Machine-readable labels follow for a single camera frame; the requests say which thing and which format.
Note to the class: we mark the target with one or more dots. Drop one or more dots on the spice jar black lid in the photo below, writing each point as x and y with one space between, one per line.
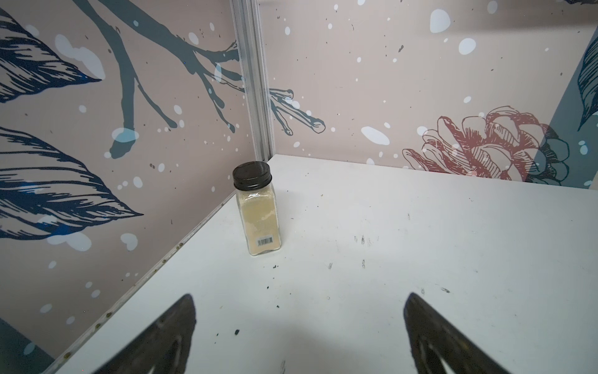
257 206

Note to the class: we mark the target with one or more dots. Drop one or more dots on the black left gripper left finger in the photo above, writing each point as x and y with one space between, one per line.
163 347

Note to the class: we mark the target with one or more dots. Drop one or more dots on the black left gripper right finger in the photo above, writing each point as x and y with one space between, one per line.
437 344

